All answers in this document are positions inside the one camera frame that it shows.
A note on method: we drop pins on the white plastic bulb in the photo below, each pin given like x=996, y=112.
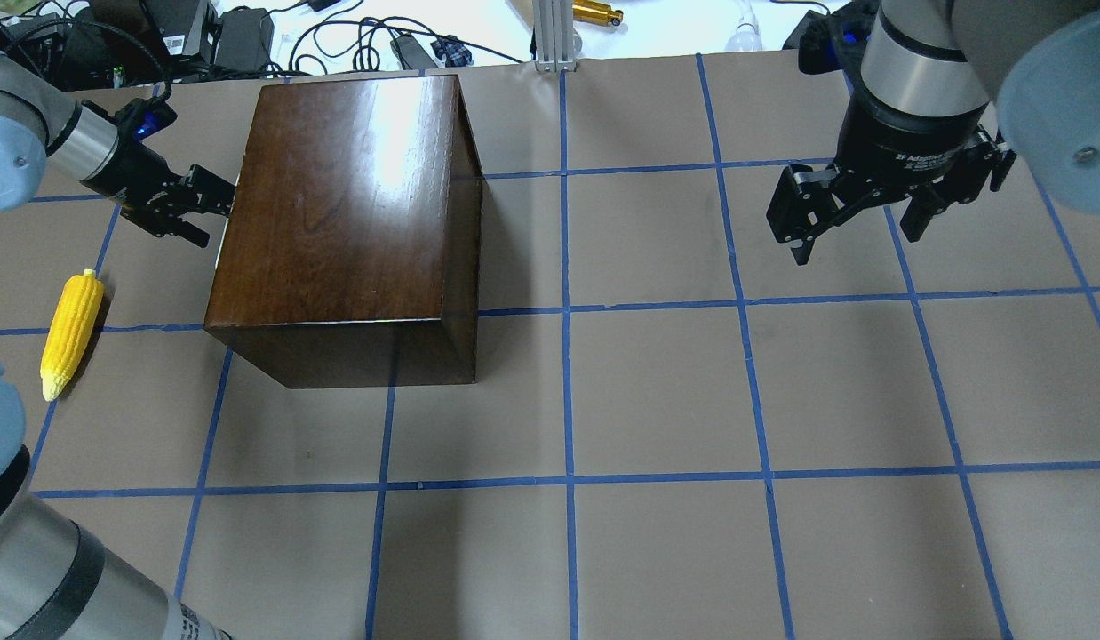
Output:
x=746, y=34

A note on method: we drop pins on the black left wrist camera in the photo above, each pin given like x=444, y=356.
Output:
x=141, y=118

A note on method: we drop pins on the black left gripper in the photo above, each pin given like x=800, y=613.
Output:
x=126, y=171

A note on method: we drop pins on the yellow toy corn cob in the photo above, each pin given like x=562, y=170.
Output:
x=70, y=331

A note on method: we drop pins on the black power adapter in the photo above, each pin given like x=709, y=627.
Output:
x=244, y=39

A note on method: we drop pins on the dark brown wooden cabinet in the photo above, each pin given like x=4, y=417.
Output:
x=351, y=256

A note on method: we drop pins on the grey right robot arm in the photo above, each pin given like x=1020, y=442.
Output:
x=945, y=96

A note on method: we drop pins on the aluminium extrusion post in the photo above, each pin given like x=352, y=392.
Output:
x=555, y=48

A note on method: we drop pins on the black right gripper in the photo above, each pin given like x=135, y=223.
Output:
x=914, y=142

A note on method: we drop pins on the black electronics box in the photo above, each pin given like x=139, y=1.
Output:
x=183, y=34

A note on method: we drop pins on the gold cylindrical part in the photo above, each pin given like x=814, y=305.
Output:
x=596, y=13

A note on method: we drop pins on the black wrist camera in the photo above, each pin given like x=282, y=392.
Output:
x=825, y=42
x=141, y=118

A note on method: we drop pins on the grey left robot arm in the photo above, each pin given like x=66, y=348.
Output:
x=43, y=128

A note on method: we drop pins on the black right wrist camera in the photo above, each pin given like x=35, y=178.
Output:
x=825, y=42

